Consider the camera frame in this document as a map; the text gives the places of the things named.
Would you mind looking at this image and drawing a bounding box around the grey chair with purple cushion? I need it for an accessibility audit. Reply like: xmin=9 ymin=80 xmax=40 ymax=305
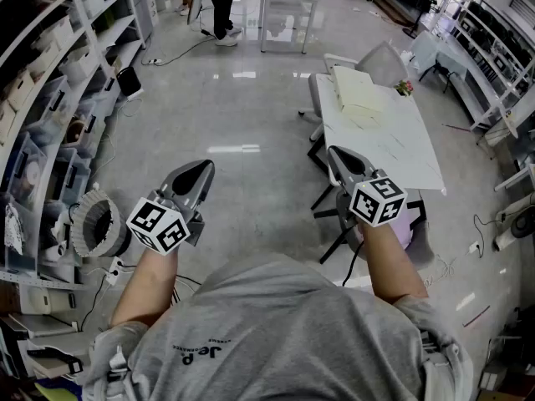
xmin=336 ymin=190 xmax=436 ymax=266

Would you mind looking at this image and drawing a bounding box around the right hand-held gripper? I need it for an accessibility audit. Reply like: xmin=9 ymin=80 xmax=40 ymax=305
xmin=327 ymin=145 xmax=409 ymax=228

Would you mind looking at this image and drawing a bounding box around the white storage shelving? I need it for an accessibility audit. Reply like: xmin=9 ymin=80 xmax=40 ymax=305
xmin=0 ymin=0 xmax=147 ymax=392

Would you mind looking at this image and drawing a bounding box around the grey mesh office chair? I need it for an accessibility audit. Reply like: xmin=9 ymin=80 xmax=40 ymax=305
xmin=298 ymin=42 xmax=410 ymax=144

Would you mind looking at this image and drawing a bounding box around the person's grey shirt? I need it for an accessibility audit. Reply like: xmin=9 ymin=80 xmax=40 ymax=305
xmin=81 ymin=251 xmax=476 ymax=401

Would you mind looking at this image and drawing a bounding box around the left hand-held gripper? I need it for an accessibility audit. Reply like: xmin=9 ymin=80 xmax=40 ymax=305
xmin=126 ymin=160 xmax=216 ymax=256

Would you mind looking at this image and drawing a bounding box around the white shelving with black equipment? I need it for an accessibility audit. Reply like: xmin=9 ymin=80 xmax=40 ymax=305
xmin=434 ymin=0 xmax=535 ymax=133

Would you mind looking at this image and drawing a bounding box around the grey pleated paper drum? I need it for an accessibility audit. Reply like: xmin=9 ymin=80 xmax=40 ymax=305
xmin=69 ymin=189 xmax=133 ymax=259

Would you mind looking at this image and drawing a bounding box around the person's left forearm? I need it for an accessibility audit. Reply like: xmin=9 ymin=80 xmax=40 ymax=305
xmin=109 ymin=240 xmax=181 ymax=329

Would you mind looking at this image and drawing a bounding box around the cream box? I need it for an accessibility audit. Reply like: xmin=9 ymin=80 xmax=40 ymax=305
xmin=329 ymin=65 xmax=395 ymax=120

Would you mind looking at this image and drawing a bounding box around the person's right forearm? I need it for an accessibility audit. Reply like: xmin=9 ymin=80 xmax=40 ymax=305
xmin=359 ymin=219 xmax=430 ymax=304

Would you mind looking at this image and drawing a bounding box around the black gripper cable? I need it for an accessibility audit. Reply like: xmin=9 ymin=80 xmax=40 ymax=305
xmin=342 ymin=239 xmax=365 ymax=287

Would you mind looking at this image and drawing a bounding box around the black standing fan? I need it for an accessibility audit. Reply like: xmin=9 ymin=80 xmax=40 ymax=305
xmin=402 ymin=0 xmax=436 ymax=39

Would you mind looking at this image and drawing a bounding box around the white power strip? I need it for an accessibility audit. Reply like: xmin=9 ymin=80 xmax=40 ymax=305
xmin=104 ymin=256 xmax=125 ymax=286

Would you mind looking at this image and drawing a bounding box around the white marble table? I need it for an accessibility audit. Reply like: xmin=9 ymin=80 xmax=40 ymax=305
xmin=307 ymin=73 xmax=447 ymax=265

